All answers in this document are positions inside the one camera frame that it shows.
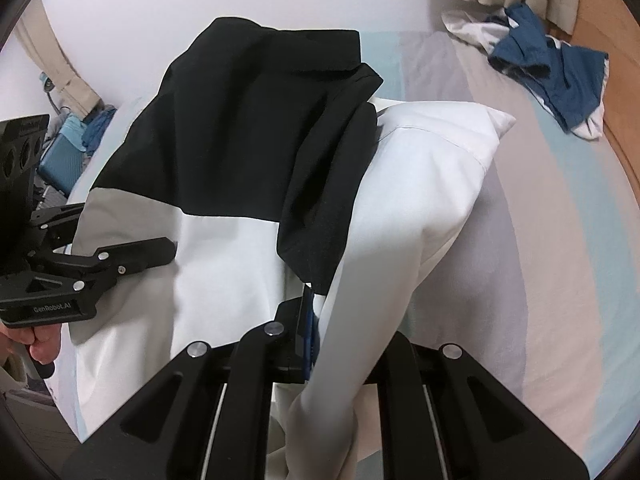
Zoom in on person's left hand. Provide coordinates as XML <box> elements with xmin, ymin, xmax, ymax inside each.
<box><xmin>0</xmin><ymin>321</ymin><xmax>64</xmax><ymax>366</ymax></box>

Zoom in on wooden headboard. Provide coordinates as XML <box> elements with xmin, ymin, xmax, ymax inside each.
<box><xmin>570</xmin><ymin>0</ymin><xmax>640</xmax><ymax>196</ymax></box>

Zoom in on white and black jacket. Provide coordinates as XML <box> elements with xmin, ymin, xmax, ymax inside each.
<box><xmin>50</xmin><ymin>17</ymin><xmax>517</xmax><ymax>480</ymax></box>

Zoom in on teal suitcase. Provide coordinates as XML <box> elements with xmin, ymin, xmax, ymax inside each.
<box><xmin>37</xmin><ymin>115</ymin><xmax>87</xmax><ymax>196</ymax></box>

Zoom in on blue cloth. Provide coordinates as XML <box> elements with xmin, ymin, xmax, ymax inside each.
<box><xmin>81</xmin><ymin>106</ymin><xmax>118</xmax><ymax>157</ymax></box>

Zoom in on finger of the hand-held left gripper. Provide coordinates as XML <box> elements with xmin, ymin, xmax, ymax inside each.
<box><xmin>30</xmin><ymin>202</ymin><xmax>87</xmax><ymax>228</ymax></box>
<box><xmin>94</xmin><ymin>237</ymin><xmax>177</xmax><ymax>275</ymax></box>

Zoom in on striped pastel bed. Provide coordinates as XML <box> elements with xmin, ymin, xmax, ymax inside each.
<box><xmin>47</xmin><ymin>30</ymin><xmax>632</xmax><ymax>480</ymax></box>

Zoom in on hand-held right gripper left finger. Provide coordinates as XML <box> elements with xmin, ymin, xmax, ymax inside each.
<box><xmin>61</xmin><ymin>284</ymin><xmax>321</xmax><ymax>480</ymax></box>

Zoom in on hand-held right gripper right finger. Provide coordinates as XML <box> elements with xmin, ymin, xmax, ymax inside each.
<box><xmin>367</xmin><ymin>331</ymin><xmax>592</xmax><ymax>480</ymax></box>

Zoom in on blue and white clothes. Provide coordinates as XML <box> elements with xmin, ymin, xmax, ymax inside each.
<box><xmin>441</xmin><ymin>2</ymin><xmax>611</xmax><ymax>142</ymax></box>

